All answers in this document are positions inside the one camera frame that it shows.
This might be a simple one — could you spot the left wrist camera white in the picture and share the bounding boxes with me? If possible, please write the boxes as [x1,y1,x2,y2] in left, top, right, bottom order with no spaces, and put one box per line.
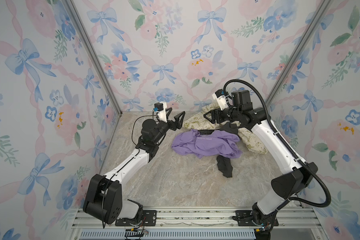
[154,102,167,123]

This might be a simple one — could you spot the aluminium corner post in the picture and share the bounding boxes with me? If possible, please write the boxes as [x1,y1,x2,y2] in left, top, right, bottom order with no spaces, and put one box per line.
[62,0,122,118]
[266,0,333,110]

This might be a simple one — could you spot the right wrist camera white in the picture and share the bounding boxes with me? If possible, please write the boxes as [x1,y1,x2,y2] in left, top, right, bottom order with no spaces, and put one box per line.
[212,89,232,111]

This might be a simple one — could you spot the black corrugated cable conduit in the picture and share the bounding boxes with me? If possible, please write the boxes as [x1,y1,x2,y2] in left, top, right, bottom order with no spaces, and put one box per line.
[222,78,332,208]

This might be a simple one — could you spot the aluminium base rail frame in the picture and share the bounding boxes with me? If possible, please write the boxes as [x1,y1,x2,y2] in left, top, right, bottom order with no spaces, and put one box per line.
[67,207,329,240]

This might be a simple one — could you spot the left aluminium corner post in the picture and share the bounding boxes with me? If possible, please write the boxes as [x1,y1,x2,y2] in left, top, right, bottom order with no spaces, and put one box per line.
[62,0,122,118]

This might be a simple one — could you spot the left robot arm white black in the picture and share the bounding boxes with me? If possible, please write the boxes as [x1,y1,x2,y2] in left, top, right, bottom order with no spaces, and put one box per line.
[83,103,186,226]

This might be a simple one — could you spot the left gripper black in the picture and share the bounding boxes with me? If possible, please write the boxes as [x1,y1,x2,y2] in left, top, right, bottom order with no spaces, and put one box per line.
[153,108,185,147]

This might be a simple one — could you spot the cream floral patterned cloth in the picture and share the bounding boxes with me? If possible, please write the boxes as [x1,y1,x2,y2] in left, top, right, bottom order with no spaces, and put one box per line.
[183,103,268,155]

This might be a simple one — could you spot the purple cloth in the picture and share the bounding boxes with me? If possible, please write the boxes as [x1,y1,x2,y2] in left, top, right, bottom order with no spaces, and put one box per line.
[172,130,242,159]

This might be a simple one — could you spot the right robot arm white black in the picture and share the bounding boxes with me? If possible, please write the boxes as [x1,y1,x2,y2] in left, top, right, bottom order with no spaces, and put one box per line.
[204,90,313,226]

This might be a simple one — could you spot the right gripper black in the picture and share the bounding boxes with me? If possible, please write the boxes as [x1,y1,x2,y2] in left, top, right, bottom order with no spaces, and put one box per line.
[203,106,242,126]

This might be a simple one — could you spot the black cloth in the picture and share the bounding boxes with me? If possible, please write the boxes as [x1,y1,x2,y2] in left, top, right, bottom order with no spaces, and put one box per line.
[197,123,241,178]

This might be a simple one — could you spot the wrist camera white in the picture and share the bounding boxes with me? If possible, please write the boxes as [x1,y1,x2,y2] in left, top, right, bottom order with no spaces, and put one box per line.
[154,102,167,123]
[212,89,232,111]

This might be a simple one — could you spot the right aluminium corner post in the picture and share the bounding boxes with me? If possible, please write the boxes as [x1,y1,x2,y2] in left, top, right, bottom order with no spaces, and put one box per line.
[266,0,333,110]

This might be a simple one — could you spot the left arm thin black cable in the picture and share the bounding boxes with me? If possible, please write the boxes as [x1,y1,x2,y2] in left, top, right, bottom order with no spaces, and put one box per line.
[131,113,157,145]

